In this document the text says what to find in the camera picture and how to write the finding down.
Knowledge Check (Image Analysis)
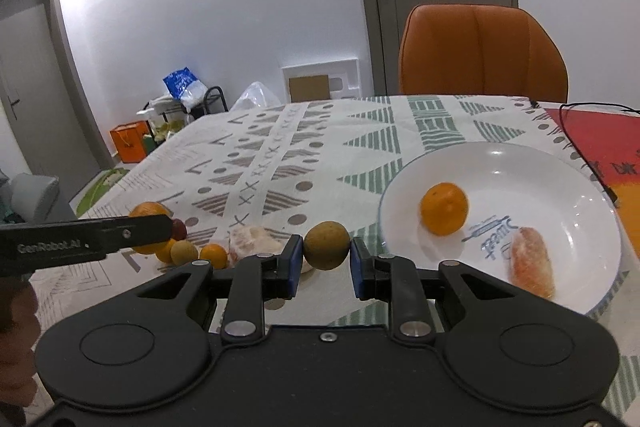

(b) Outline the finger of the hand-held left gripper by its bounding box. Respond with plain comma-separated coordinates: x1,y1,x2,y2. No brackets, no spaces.
99,214,174,254

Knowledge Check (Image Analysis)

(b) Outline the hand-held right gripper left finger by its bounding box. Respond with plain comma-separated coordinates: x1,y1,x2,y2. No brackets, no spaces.
134,234,305,342

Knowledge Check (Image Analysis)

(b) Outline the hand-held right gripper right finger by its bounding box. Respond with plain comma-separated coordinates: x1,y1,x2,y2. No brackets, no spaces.
349,237,518,342

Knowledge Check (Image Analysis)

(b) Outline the large orange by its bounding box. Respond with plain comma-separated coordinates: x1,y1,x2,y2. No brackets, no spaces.
128,202,171,256

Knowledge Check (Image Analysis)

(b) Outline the round brown-green fruit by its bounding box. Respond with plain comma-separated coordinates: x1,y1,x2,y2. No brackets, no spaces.
303,221,351,271

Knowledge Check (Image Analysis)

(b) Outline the peeled citrus segment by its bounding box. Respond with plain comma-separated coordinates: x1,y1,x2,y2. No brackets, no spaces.
509,227,557,300
227,227,287,266

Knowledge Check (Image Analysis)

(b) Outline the small orange kumquat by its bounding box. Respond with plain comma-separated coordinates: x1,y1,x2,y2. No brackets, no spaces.
154,240,178,264
199,243,229,270

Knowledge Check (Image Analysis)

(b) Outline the orange mandarin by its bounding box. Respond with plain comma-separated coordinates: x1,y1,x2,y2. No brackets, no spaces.
420,183,470,237

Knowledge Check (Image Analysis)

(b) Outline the white plate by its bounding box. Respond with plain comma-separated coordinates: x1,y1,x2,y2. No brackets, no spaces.
378,142,623,319

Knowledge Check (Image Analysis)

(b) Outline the person's left hand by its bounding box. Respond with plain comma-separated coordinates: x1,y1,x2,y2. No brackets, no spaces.
0,278,40,408

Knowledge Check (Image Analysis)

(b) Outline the round tan fruit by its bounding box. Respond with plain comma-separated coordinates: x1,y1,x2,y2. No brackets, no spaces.
170,240,199,266

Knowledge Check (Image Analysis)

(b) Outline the grey upholstered seat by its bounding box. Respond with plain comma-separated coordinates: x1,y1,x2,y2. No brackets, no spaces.
0,172,76,225

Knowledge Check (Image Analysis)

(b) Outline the green floor mat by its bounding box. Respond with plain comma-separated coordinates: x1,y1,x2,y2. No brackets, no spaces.
75,167,129,218

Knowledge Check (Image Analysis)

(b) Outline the orange box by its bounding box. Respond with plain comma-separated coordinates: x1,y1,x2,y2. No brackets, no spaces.
110,122,151,164

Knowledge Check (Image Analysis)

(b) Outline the black metal rack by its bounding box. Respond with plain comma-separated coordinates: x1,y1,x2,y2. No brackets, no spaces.
202,86,229,118

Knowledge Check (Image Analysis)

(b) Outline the blue white bag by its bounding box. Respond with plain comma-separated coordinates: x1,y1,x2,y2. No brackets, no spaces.
162,67,209,112

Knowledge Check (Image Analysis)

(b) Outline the clear plastic bag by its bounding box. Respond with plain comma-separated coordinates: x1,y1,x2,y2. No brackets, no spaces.
231,81,282,112

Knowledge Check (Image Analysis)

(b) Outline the brown cardboard piece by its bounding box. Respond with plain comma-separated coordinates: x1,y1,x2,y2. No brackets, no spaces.
289,75,331,102

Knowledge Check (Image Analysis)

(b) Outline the white foam packaging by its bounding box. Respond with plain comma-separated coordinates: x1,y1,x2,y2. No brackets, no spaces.
281,58,361,102

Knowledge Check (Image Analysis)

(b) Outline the orange leather chair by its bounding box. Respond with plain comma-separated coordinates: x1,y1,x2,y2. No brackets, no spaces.
398,3,570,104

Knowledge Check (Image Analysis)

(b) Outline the red orange printed cloth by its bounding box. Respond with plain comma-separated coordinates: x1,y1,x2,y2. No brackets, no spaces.
542,107,640,208

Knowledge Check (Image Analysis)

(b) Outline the black cable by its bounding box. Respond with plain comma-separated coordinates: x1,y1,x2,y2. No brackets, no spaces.
529,100,640,208

